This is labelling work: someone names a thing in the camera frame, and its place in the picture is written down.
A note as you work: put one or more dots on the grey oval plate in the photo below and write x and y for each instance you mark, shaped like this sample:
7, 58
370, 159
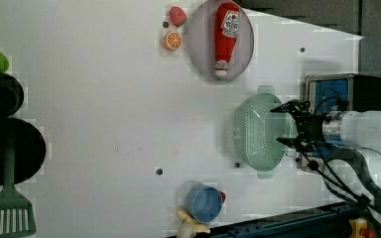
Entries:
202, 46

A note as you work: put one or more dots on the black round pan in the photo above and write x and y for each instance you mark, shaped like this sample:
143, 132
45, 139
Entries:
30, 148

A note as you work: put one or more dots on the blue black box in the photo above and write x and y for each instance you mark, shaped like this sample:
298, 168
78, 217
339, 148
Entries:
343, 92

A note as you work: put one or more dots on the small red toy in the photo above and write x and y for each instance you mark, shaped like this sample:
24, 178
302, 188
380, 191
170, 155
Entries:
223, 196

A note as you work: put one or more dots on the red strawberry toy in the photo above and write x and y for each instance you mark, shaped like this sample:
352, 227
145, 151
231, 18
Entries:
178, 16

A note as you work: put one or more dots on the red ketchup bottle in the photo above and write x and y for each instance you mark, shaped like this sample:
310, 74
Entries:
225, 35

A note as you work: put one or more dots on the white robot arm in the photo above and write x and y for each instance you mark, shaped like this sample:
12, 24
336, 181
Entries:
349, 145

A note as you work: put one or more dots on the banana toy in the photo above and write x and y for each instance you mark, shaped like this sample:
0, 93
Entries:
190, 227

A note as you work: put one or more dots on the green oval strainer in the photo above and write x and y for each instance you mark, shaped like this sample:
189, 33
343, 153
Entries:
255, 131

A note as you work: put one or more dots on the blue metal frame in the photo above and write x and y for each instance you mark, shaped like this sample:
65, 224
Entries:
359, 218

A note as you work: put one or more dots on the blue cup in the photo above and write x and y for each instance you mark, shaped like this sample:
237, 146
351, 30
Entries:
203, 202

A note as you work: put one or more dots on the orange slice toy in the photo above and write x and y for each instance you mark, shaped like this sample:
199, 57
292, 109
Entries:
172, 41

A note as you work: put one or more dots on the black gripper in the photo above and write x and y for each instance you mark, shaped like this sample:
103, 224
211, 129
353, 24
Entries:
308, 125

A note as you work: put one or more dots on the green spatula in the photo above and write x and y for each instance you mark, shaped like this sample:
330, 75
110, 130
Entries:
16, 211

